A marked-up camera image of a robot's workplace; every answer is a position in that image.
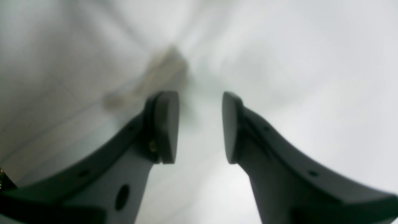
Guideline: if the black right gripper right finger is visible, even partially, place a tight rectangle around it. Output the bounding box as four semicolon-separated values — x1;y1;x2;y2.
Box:
222;91;398;224

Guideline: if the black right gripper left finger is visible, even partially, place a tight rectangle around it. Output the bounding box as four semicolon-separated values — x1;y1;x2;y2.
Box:
1;91;179;224

